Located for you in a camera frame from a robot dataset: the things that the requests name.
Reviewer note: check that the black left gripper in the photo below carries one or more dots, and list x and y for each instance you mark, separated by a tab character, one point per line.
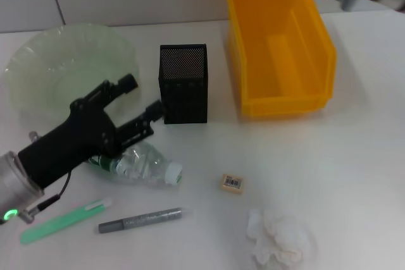
79	137

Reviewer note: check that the clear green-label water bottle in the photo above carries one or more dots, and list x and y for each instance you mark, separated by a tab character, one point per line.
145	165

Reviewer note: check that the green pen with white cap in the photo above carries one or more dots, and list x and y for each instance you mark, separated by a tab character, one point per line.
63	221

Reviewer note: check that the white paper ball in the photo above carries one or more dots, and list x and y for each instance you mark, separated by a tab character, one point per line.
278	238

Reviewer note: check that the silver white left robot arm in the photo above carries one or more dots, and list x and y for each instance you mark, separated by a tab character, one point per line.
14	187

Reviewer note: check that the black mesh pen holder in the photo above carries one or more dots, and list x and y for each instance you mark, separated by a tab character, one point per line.
183	105

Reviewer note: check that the pale green glass fruit plate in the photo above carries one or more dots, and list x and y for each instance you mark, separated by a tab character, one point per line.
63	61

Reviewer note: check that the beige eraser with barcode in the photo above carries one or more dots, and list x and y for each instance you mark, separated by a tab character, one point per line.
232	182

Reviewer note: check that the grey glitter marker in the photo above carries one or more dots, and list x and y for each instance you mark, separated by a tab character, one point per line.
142	219

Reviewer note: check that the yellow plastic bin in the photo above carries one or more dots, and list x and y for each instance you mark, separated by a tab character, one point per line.
275	61

